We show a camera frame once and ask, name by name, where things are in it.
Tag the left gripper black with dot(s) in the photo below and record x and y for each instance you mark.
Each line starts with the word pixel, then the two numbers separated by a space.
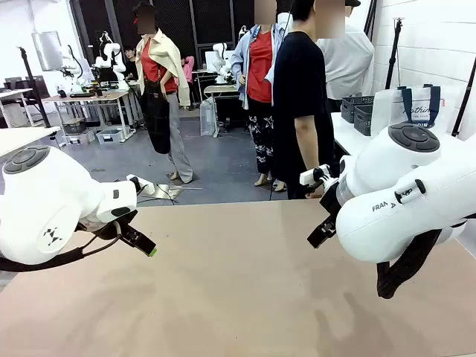
pixel 106 231

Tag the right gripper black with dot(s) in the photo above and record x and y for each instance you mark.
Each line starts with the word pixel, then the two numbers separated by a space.
pixel 331 201

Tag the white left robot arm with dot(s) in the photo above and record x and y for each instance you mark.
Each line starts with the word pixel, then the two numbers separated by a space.
pixel 44 193

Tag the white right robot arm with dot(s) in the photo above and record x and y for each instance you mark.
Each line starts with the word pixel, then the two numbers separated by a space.
pixel 390 186

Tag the white lab robot arm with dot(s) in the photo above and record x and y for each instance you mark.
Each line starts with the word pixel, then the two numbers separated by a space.
pixel 74 70
pixel 222 63
pixel 109 56

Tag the person's right hand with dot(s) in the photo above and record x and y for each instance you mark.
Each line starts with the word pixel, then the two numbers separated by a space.
pixel 318 191

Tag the white side table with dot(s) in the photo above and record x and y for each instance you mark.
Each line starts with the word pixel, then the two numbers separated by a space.
pixel 344 135

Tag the clear plastic storage bin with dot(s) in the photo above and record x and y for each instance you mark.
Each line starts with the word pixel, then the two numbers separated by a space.
pixel 109 136

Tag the tall clear plastic container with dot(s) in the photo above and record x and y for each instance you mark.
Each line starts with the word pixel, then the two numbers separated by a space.
pixel 208 115

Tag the wooden top workbench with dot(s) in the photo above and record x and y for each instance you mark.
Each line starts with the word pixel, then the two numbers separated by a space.
pixel 89 97

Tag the white table with pole leg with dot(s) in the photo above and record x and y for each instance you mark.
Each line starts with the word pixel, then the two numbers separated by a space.
pixel 22 139

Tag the person in black t-shirt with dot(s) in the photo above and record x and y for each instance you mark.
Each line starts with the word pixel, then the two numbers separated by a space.
pixel 301 74

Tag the mannequin in blue shirt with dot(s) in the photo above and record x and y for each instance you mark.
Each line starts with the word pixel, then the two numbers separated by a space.
pixel 260 82

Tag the mannequin in cream jacket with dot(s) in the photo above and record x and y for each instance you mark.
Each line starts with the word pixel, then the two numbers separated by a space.
pixel 160 74

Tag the table with black underside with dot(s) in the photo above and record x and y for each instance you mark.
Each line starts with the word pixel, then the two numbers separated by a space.
pixel 223 91

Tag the person in white shirt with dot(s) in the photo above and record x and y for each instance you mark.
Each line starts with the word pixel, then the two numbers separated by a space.
pixel 349 63

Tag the person in pink top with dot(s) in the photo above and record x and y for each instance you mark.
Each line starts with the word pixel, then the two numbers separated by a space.
pixel 188 72

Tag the seated person in black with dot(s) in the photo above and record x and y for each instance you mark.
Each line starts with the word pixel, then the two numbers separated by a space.
pixel 130 65

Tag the black light stand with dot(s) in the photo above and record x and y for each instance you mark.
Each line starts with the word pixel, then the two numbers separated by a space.
pixel 33 89

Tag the black slanted tripod leg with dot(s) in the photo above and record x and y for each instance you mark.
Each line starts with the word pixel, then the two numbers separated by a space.
pixel 465 96

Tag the grey rectangular panel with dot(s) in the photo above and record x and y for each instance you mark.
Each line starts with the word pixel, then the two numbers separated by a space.
pixel 46 50

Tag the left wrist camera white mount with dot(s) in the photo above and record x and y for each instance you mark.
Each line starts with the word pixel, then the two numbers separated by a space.
pixel 143 187

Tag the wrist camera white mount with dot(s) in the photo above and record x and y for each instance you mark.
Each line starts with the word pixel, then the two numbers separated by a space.
pixel 143 187
pixel 308 177

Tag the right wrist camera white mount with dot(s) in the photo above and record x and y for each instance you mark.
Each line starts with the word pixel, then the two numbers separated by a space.
pixel 308 177

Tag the metal mannequin base plate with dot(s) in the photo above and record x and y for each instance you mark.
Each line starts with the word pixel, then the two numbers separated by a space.
pixel 167 191

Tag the black camera tripod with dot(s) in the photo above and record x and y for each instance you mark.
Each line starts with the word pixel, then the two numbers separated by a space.
pixel 394 56

